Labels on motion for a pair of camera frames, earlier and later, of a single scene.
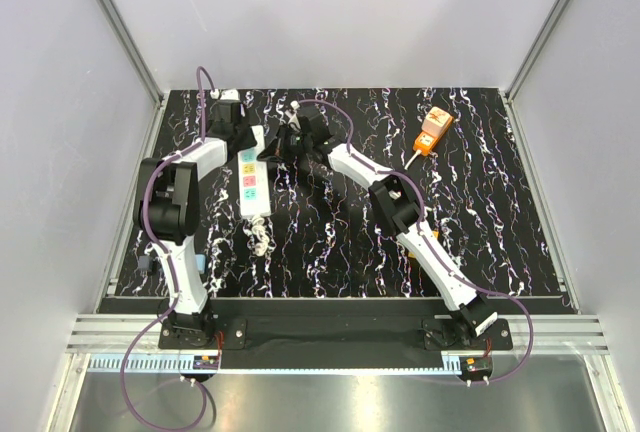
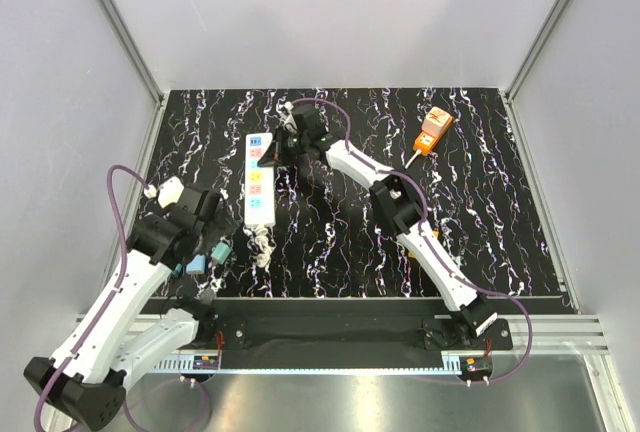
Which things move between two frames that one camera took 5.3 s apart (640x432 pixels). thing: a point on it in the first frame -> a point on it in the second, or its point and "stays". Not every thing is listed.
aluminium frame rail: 111,13 stays
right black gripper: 274,150 stays
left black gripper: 250,140 -> 222,226
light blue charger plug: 201,262 stays
